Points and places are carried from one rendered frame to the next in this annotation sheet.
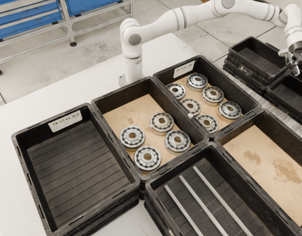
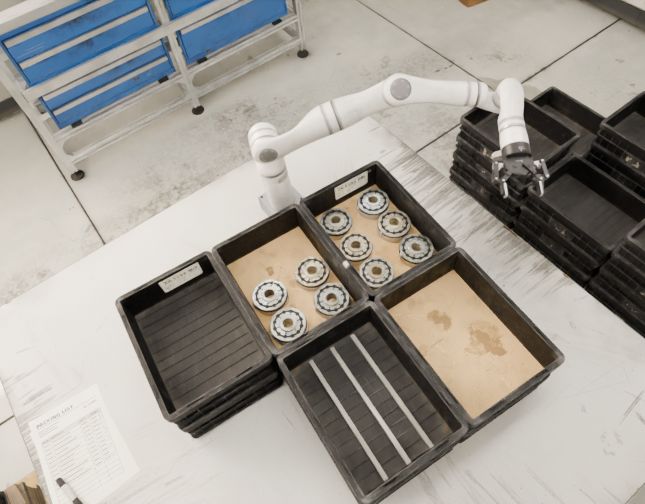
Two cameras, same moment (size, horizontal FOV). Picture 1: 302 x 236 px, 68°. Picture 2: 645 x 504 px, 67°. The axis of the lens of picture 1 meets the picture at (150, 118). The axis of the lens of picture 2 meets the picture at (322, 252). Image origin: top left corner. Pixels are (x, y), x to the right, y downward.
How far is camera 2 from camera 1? 0.58 m
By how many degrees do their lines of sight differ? 9
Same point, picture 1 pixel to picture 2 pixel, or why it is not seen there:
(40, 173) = (153, 347)
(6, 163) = (110, 333)
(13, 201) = (123, 382)
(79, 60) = (210, 140)
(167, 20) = (312, 124)
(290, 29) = (503, 122)
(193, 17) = (352, 114)
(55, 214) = (174, 397)
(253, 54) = not seen: hidden behind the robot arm
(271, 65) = (543, 141)
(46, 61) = (153, 147)
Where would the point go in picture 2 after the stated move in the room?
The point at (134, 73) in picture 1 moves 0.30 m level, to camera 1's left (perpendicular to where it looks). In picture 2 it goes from (278, 195) to (191, 192)
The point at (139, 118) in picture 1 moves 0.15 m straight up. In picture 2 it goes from (282, 266) to (274, 240)
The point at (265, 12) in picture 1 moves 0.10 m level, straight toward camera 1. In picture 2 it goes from (463, 98) to (449, 120)
